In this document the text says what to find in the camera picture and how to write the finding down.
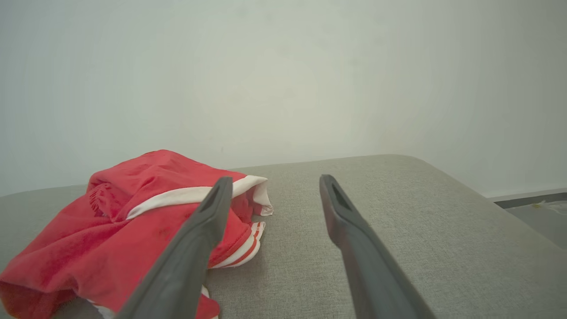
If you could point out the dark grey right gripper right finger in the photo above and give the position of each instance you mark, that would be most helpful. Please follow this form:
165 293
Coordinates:
372 274

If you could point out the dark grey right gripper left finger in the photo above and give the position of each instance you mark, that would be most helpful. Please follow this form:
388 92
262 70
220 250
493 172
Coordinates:
186 261

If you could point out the red Bulls jersey white sleeves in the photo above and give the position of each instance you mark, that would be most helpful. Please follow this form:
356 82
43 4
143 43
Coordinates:
66 248

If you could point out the white wall baseboard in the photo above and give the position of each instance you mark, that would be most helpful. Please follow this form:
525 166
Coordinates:
527 195

